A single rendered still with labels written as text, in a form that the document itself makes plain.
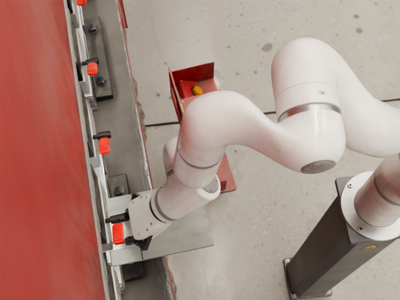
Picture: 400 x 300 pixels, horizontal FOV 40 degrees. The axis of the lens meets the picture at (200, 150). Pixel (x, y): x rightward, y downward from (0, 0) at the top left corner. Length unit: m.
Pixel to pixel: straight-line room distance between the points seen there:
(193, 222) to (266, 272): 1.05
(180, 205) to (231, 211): 1.29
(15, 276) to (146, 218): 0.86
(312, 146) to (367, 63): 2.16
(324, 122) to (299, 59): 0.11
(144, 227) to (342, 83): 0.62
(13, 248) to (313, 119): 0.50
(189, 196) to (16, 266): 0.75
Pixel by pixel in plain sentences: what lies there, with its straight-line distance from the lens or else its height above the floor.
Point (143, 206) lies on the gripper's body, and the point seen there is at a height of 1.13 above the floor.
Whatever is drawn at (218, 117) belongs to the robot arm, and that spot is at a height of 1.62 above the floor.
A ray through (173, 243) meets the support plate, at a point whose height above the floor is 1.00.
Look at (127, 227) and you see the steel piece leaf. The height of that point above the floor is 1.00.
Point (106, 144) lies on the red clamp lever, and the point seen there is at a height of 1.31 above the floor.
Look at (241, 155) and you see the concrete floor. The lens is 2.61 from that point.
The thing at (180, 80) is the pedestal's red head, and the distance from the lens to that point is 1.91.
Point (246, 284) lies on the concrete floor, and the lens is 2.44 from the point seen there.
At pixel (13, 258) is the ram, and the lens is 0.49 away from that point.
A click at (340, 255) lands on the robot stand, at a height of 0.78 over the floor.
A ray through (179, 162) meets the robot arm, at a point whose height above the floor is 1.44.
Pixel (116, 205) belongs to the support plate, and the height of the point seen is 1.00.
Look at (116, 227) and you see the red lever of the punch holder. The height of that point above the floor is 1.29.
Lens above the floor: 2.39
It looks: 67 degrees down
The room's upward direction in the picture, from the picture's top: 1 degrees clockwise
